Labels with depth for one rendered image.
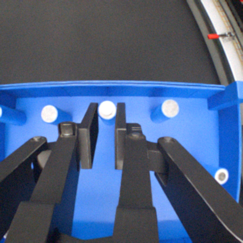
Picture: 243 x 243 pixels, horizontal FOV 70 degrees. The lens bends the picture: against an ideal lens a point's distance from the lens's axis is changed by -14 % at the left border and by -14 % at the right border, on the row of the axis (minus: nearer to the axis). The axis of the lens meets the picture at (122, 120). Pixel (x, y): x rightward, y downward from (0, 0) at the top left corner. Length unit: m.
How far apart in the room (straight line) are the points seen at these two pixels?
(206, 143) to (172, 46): 0.54
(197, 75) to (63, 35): 0.52
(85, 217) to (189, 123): 0.18
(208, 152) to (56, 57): 0.62
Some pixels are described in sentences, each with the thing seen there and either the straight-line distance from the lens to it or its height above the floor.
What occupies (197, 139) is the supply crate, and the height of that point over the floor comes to 0.40.
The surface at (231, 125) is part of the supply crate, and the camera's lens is 0.25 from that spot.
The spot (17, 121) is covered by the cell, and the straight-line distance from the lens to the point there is 0.25.
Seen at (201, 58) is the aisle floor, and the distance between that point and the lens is 0.78.
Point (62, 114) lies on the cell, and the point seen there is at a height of 0.45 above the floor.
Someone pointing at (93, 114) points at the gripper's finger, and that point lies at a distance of 0.15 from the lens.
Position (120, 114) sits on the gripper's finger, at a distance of 0.15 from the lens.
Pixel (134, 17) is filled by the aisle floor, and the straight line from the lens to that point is 0.80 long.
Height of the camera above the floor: 0.65
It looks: 84 degrees down
